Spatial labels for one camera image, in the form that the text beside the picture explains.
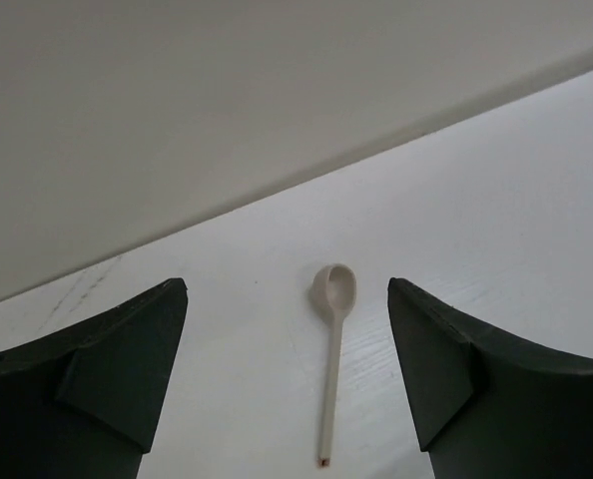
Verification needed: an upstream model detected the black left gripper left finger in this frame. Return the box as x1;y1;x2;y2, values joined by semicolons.
0;278;187;478

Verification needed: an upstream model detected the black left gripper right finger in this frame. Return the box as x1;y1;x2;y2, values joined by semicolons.
387;278;593;478

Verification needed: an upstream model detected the beige plastic spoon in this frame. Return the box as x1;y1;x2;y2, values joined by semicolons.
309;263;357;468

